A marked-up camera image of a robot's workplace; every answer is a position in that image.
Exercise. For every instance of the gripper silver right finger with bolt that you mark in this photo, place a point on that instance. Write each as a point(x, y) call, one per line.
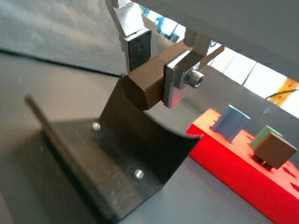
point(181, 71)

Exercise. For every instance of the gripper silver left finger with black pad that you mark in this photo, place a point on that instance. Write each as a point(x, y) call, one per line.
point(133, 34)

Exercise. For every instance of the red shape sorter board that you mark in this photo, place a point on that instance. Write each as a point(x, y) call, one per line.
point(271, 191)

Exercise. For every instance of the blue arch block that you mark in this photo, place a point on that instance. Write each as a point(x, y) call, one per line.
point(231, 122)

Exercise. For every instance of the green cylinder block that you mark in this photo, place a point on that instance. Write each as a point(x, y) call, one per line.
point(260, 136)

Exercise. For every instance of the black curved holder stand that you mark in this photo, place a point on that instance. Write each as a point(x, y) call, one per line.
point(121, 155)

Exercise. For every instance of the brown pentagon block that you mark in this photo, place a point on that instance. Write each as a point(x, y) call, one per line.
point(272, 151)

